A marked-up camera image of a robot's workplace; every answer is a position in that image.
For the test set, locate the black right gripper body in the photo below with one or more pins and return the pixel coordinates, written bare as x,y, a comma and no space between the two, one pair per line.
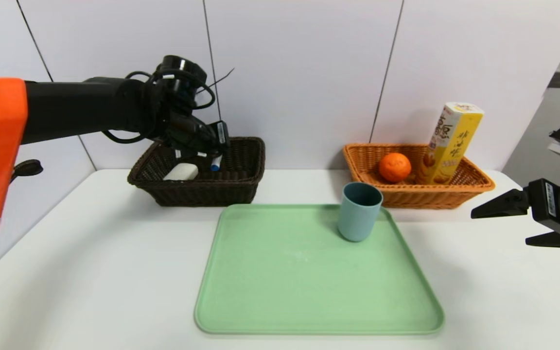
549,200

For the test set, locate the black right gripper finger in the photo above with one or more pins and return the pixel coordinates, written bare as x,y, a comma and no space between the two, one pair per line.
550,240
501,205

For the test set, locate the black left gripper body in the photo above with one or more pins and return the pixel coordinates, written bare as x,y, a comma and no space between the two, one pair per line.
221,132

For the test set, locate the blue and white marker pen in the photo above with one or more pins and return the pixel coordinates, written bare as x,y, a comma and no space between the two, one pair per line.
216,164

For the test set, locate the white soap bar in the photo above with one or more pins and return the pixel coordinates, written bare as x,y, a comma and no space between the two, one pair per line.
181,172

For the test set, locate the yellow hexagonal cracker box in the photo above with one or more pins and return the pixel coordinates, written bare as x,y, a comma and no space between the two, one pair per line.
450,146

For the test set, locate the orange fruit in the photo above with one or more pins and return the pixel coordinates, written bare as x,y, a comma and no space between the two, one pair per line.
394,167

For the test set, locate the blue-grey plastic cup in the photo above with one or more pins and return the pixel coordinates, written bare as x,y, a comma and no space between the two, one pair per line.
356,223

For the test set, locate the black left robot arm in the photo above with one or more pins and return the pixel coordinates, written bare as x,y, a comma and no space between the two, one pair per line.
66,109

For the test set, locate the orange wicker basket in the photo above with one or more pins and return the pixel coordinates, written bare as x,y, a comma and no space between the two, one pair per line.
435,199

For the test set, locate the dark brown wicker basket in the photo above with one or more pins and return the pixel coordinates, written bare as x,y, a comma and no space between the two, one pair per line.
197,194

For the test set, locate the thin grey zip tie tail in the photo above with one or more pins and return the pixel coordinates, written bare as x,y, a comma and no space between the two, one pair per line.
221,78

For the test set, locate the light green plastic tray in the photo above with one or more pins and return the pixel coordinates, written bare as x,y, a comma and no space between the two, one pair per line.
285,291

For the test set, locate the dark grey wall plate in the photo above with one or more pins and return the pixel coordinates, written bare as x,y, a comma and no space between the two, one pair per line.
557,80

